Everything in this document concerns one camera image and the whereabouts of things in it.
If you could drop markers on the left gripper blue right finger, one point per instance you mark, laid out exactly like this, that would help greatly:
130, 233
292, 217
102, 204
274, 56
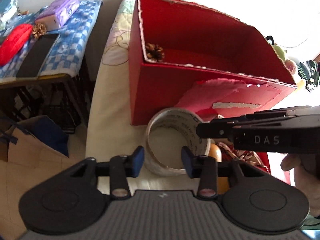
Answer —
190, 163

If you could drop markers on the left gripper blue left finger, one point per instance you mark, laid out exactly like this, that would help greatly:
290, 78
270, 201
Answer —
137, 161

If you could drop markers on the dark wooden side table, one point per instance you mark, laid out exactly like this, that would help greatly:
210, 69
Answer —
63, 98

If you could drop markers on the brown pine cone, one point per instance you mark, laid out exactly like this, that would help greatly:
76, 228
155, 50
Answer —
154, 52

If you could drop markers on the blue checkered towel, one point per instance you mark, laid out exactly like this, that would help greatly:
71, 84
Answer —
69, 49

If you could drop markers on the large red cardboard box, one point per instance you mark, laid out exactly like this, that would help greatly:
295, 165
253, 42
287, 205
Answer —
213, 64

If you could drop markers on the purple tissue pack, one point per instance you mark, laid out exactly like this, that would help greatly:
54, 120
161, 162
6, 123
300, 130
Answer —
57, 14

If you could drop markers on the person's right hand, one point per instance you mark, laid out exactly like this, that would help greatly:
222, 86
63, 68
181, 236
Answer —
304, 181

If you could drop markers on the pink pig plush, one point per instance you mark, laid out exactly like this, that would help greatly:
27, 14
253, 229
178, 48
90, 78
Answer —
291, 66

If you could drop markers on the printed tape roll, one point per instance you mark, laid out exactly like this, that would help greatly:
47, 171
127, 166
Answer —
167, 132

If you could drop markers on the small red gift box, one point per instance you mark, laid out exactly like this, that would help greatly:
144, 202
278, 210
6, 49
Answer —
273, 162

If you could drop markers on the cardboard boxes on floor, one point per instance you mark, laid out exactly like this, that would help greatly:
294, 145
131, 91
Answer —
24, 142

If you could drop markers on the black smartphone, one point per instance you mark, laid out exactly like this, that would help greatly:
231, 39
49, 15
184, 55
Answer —
36, 57

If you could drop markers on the red glasses case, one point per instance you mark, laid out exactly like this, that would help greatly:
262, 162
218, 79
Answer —
14, 42

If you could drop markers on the green bug plush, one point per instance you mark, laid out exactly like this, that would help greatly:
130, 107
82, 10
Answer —
279, 51

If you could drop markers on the pale green bed sheet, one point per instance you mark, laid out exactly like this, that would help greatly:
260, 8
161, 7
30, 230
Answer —
109, 130

